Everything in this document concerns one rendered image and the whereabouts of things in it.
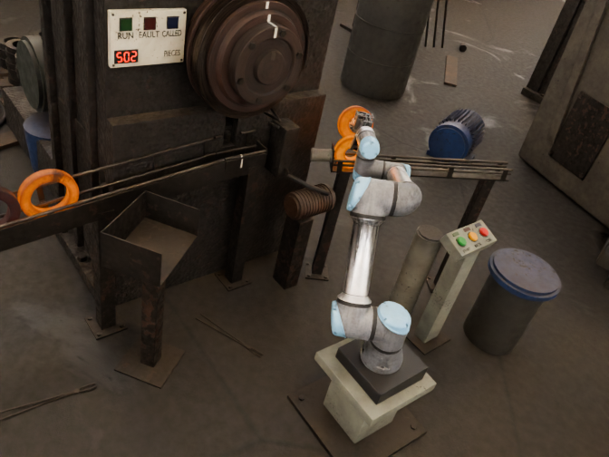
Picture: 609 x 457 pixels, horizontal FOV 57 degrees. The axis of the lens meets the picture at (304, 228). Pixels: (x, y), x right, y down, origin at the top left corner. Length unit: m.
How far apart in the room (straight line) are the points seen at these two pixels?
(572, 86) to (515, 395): 2.35
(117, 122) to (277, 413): 1.22
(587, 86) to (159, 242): 3.17
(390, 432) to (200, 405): 0.73
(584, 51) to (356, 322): 2.91
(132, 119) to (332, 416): 1.33
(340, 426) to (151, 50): 1.51
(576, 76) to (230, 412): 3.19
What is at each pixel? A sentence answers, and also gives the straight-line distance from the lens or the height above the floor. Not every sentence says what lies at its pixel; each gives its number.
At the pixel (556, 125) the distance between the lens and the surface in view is 4.40.
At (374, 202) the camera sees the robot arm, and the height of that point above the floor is 0.89.
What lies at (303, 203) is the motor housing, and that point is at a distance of 2.39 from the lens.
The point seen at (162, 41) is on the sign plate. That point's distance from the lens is 2.02.
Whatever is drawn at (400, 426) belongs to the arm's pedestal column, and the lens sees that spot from 2.35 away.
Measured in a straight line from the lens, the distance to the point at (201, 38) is 1.93.
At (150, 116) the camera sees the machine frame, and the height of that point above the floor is 0.87.
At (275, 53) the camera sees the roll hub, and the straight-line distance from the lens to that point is 1.98.
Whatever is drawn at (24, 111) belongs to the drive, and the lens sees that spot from 3.46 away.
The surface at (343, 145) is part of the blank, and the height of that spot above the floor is 0.74.
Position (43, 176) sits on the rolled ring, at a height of 0.78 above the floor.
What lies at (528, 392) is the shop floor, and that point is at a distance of 2.77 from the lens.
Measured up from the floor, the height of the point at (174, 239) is 0.60.
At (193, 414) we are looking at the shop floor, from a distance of 2.22.
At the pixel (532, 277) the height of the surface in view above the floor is 0.43.
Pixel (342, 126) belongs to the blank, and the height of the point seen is 0.79.
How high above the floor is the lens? 1.85
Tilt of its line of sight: 36 degrees down
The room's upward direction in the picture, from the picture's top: 14 degrees clockwise
